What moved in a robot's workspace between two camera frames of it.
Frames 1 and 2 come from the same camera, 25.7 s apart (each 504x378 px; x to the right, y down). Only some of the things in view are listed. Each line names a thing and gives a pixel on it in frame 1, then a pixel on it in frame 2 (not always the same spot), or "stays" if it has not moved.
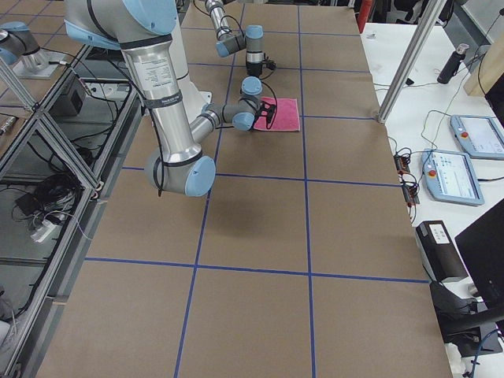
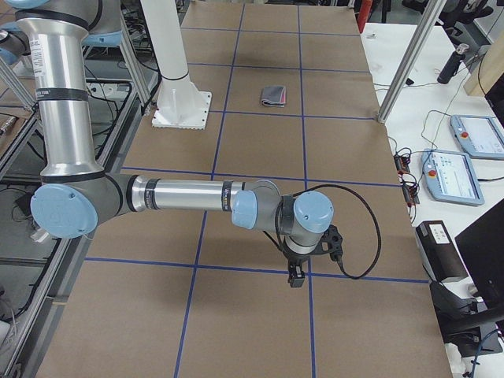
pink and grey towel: [285, 118] -> [273, 96]
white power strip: [46, 229] stays
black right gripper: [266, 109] -> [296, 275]
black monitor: [482, 243] stays
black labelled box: [441, 257] stays
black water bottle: [452, 64] stays
